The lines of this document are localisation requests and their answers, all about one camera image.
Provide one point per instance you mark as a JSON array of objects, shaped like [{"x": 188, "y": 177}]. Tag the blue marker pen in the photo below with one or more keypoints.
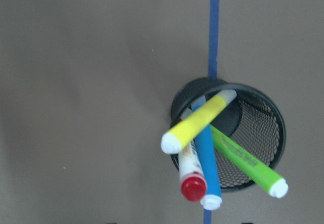
[{"x": 206, "y": 154}]

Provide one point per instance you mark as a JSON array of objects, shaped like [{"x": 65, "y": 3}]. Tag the red whiteboard marker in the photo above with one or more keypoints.
[{"x": 193, "y": 185}]

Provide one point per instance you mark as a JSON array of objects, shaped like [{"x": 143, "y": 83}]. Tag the green highlighter pen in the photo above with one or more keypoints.
[{"x": 261, "y": 174}]

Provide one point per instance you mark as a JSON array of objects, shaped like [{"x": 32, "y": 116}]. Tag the yellow highlighter pen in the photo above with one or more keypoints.
[{"x": 180, "y": 135}]

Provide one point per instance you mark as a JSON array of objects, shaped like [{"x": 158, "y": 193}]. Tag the brown paper table cover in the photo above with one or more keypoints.
[{"x": 86, "y": 91}]

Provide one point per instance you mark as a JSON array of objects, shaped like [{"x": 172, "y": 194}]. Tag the black mesh pen cup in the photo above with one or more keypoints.
[{"x": 252, "y": 120}]

